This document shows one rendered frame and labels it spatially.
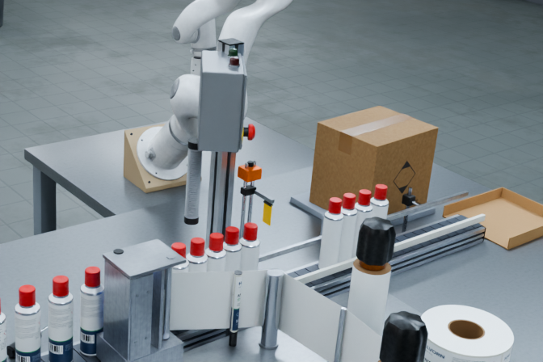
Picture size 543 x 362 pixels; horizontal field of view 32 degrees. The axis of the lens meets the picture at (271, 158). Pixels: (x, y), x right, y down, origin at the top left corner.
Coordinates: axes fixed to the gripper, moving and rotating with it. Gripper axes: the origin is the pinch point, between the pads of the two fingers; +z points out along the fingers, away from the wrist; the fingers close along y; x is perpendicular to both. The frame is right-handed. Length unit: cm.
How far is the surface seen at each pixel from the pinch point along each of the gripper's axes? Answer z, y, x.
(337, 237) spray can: 19, 28, -86
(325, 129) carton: 3, 34, -40
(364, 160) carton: 9, 43, -52
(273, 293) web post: 17, 7, -122
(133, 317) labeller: 13, -23, -136
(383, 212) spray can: 17, 43, -77
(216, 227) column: 12, -3, -90
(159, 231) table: 26, -18, -53
